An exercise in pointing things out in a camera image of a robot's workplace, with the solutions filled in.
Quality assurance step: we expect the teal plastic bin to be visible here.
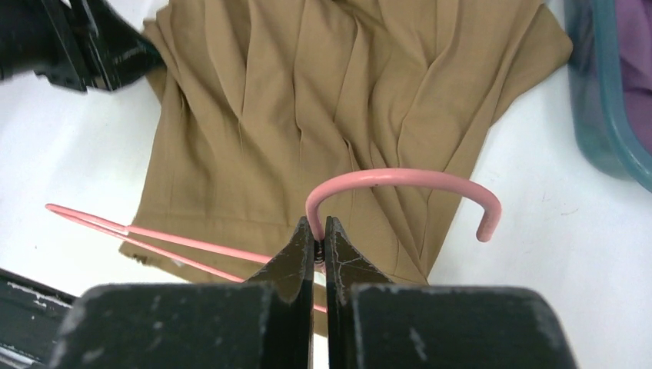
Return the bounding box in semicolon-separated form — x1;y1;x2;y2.
564;1;651;190

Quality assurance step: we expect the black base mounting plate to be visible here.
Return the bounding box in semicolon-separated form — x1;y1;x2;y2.
1;269;76;368

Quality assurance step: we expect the tan brown pleated skirt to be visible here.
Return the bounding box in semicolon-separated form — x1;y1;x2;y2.
134;1;573;256

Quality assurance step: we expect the purple garment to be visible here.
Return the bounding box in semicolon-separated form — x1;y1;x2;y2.
614;0;651;151

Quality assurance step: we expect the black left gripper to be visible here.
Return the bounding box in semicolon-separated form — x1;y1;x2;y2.
1;0;163;92

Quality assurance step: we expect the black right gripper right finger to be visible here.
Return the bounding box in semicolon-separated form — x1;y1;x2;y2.
324;217;577;368

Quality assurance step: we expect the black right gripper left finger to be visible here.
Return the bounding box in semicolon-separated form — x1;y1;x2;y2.
48;218;314;368

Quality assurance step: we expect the pink thin hanger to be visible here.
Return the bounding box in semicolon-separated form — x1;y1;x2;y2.
45;168;503;285

